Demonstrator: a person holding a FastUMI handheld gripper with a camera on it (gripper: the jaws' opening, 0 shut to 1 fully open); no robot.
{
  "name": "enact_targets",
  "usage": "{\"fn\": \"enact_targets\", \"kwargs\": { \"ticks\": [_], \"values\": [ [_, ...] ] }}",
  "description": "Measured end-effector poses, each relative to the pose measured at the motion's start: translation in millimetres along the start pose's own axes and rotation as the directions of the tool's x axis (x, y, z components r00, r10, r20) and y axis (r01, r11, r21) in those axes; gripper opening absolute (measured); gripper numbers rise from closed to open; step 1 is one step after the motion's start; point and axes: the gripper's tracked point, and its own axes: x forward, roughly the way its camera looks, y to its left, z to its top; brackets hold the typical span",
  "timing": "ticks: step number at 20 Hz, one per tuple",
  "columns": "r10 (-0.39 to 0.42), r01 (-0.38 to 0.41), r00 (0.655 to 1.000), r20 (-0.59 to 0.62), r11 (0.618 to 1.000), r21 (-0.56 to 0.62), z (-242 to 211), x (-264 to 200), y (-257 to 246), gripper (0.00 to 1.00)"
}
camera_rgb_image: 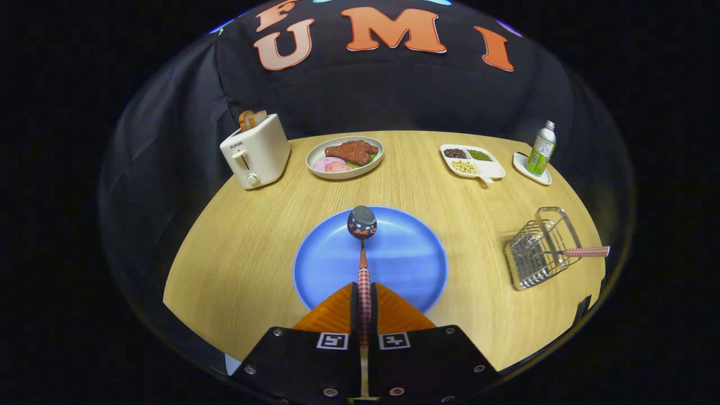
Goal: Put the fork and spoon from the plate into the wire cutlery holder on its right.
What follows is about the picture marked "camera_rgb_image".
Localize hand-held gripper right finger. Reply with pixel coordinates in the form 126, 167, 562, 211
368, 283, 501, 403

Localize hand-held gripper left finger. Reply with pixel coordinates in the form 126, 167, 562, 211
232, 283, 361, 403

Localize spoon with checkered handle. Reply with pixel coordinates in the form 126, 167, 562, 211
347, 205, 377, 347

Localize fork with checkered handle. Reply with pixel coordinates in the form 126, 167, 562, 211
562, 246, 611, 259

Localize blue round plate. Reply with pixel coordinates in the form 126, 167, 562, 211
293, 206, 449, 313

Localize white divided dish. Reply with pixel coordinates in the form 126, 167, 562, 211
440, 144, 506, 185

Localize white oval food plate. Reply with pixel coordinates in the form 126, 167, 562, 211
305, 136, 385, 180

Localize white toaster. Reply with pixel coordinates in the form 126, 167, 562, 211
219, 114, 291, 190

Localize brown steak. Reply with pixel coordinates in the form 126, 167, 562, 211
325, 140, 380, 166

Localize small white saucer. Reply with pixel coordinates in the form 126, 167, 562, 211
512, 152, 552, 186

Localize silver bottle with green label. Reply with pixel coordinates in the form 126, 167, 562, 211
526, 120, 557, 177

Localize toasted bread slices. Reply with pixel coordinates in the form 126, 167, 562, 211
238, 109, 268, 133

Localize black backdrop cloth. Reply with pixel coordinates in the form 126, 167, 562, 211
98, 0, 633, 316

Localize metal wire basket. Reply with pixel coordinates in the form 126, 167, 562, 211
503, 206, 583, 291

